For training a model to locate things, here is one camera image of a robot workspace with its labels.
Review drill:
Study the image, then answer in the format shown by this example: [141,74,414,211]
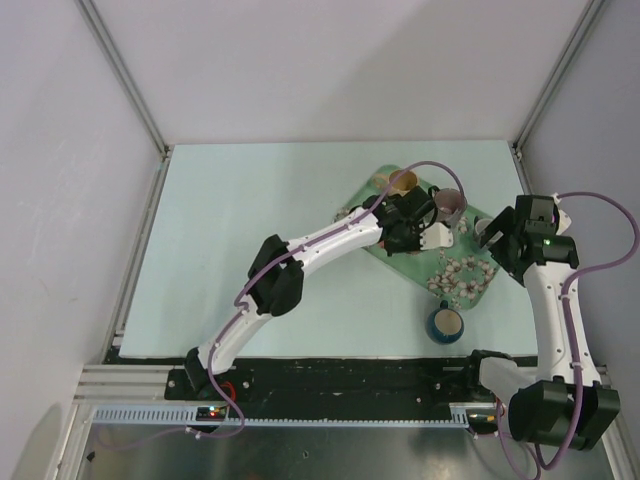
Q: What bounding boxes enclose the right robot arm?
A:
[461,195,620,450]

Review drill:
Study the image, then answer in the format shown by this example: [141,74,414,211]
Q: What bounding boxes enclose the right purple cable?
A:
[499,191,639,474]

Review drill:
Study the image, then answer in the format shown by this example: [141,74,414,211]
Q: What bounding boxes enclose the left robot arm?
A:
[184,186,439,399]

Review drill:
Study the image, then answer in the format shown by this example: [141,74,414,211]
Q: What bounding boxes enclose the aluminium frame post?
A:
[511,0,610,158]
[74,0,170,158]

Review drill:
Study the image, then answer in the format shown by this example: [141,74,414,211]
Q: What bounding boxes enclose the beige round mug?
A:
[371,170,419,196]

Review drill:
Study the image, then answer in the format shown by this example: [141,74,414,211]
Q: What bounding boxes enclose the white cable duct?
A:
[90,403,506,427]

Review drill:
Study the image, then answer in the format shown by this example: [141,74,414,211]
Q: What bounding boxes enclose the left aluminium frame post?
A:
[74,0,170,158]

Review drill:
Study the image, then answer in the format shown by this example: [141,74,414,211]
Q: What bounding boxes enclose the right aluminium frame post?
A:
[511,0,610,158]

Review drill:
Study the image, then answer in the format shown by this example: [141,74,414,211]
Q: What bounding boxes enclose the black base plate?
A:
[164,355,523,420]

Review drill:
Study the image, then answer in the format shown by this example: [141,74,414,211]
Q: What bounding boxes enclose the mauve mug black handle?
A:
[428,186,467,227]

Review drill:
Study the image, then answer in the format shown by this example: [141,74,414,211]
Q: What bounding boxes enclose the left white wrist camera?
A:
[420,222,454,251]

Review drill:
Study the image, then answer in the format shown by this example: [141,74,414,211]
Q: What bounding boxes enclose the small circuit board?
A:
[196,406,227,422]

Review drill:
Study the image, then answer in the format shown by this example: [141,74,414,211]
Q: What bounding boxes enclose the green floral tray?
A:
[333,164,500,310]

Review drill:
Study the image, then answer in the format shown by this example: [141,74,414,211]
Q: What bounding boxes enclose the blue striped mug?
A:
[425,300,465,345]

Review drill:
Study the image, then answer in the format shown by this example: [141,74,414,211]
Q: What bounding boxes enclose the small grey mug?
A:
[472,217,493,250]

